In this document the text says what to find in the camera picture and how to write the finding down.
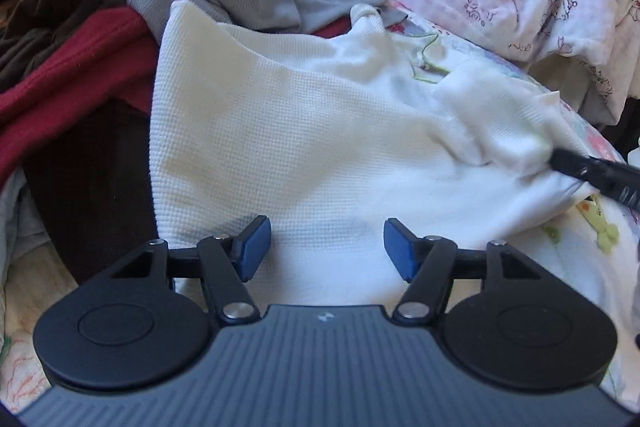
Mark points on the dark brown garment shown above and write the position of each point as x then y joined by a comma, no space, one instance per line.
90,184

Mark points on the red garment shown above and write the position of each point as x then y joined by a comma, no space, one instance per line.
112,55

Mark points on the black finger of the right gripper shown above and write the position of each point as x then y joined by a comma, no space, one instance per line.
613,180

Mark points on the floral quilted bedspread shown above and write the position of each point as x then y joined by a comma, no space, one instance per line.
499,127

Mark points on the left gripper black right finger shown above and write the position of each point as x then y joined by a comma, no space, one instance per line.
499,314

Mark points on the pale printed cream garment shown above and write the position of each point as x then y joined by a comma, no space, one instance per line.
33,277

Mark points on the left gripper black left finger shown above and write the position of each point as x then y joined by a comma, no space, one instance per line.
153,313

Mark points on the cream knit baby cardigan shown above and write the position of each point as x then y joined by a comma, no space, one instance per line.
325,137

